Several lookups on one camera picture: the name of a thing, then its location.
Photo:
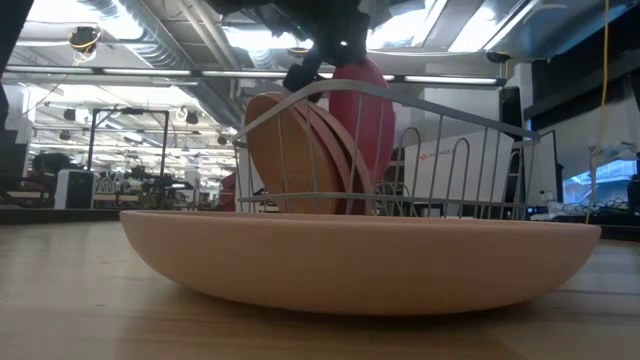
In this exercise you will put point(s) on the magenta plate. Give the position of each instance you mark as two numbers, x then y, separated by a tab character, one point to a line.
362	115

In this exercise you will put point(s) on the tan plate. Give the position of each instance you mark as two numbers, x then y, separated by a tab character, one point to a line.
345	160

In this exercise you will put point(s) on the light pink plate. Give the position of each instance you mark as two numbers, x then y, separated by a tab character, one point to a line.
290	160

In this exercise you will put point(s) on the peach plate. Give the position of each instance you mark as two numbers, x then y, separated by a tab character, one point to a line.
360	260

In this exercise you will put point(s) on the long ceiling light bar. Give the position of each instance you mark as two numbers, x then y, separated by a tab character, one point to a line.
150	72

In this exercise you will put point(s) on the white box red logo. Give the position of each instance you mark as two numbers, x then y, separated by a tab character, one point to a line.
480	165

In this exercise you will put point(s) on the white and black box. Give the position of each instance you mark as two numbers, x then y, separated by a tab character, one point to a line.
75	190

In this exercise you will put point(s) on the lit computer monitor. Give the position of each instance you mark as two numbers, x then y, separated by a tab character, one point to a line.
600	182

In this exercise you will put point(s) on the person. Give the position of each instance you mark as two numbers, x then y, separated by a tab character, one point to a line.
50	165

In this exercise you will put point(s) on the silver ventilation duct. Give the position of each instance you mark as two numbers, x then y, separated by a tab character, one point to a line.
150	50

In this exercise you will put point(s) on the black metal frame rig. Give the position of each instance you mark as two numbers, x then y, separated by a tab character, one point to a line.
92	140

